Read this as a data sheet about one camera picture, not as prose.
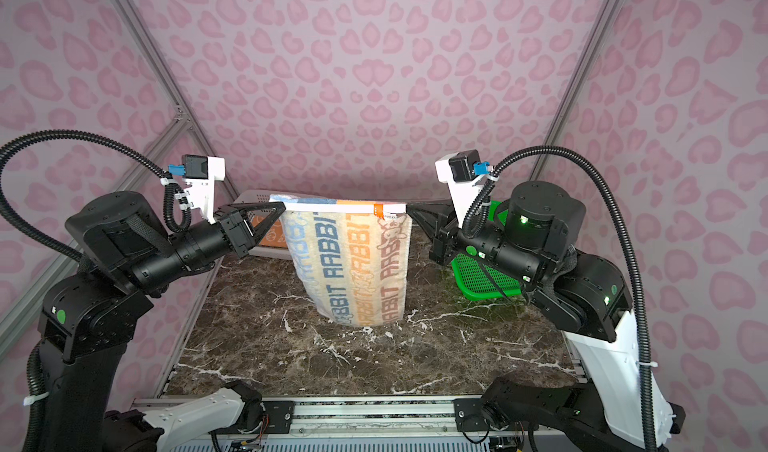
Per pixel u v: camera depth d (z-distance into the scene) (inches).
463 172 13.6
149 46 30.7
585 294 11.8
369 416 29.5
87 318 12.0
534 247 12.5
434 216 16.1
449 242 15.0
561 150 13.2
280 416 28.9
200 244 16.2
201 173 15.4
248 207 16.8
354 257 22.1
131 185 29.0
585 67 32.3
